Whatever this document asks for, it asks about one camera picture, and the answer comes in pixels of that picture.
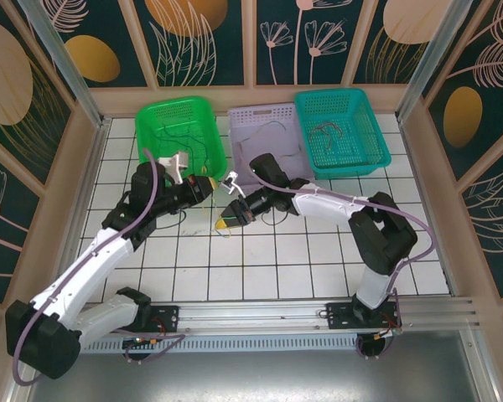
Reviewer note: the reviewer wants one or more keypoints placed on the small circuit board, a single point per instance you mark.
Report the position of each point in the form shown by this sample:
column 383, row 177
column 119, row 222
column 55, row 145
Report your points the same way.
column 140, row 341

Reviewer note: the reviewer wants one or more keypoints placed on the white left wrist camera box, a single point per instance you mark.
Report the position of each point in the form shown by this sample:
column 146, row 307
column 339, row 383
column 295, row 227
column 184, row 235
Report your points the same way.
column 174, row 165

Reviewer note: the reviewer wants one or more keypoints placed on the gold frond wall panel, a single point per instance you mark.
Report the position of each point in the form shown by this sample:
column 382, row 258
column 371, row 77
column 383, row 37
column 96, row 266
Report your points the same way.
column 402, row 25

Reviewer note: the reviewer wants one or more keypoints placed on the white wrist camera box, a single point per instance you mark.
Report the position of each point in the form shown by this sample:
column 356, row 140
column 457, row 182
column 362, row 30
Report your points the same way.
column 232, row 183
column 174, row 165

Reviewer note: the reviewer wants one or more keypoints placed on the long aluminium base rail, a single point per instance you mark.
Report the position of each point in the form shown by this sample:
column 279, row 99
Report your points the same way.
column 255, row 314

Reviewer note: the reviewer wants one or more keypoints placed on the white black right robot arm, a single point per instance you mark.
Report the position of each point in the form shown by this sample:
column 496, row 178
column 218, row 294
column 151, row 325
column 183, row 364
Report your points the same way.
column 331, row 205

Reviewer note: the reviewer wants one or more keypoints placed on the pink fern wall panel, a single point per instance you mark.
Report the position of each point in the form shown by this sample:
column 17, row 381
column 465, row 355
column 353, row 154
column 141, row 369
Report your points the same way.
column 465, row 113

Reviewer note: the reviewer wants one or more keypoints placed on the yellow connector plug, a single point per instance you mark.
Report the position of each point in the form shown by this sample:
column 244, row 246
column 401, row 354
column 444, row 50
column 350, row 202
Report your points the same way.
column 387, row 333

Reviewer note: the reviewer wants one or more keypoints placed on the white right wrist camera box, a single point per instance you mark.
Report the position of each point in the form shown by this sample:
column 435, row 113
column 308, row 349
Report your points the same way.
column 232, row 183

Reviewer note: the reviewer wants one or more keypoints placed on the bright green plastic basket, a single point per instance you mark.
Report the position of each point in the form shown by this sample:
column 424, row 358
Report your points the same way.
column 172, row 113

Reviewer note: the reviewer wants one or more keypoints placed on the aluminium side rail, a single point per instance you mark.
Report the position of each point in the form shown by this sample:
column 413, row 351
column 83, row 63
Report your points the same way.
column 91, row 167
column 408, row 142

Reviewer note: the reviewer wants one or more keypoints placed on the pink flower outline wall panel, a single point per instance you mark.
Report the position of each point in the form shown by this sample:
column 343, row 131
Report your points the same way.
column 285, row 63

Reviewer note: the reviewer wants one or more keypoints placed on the pink feather wall panel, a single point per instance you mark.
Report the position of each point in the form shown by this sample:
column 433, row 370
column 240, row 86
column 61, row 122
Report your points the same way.
column 499, row 209

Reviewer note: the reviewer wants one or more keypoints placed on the white leaf outline wall panel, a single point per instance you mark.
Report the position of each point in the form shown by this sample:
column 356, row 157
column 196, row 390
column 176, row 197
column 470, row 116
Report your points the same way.
column 184, row 25

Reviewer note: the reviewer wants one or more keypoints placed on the grey metal plate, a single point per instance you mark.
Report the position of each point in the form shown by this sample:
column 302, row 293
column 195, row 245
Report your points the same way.
column 255, row 377

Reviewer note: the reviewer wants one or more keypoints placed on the lavender plastic basket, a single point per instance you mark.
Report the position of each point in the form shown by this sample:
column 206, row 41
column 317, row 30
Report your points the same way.
column 276, row 138

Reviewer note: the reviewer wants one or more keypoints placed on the gold grass wall panel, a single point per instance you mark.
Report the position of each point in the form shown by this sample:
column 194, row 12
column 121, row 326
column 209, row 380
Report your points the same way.
column 8, row 84

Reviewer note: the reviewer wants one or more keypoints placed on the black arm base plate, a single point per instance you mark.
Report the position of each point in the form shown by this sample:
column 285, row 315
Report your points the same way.
column 167, row 318
column 339, row 318

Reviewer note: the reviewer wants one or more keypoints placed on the teal plastic basket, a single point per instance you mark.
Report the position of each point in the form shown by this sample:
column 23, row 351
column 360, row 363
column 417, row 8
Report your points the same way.
column 352, row 159

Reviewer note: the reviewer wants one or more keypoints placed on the single flower wall panel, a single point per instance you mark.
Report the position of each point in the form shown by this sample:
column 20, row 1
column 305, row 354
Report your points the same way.
column 4, row 234

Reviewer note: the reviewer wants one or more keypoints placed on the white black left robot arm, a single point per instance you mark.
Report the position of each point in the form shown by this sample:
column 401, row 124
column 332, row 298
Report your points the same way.
column 88, row 264

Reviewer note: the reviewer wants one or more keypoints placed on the aluminium corner post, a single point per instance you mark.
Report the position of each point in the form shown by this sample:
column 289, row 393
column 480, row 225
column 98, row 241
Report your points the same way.
column 67, row 63
column 436, row 63

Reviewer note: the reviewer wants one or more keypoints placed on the orange oval wall panel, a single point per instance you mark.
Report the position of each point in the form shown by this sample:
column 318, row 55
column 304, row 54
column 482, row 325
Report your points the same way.
column 92, row 58

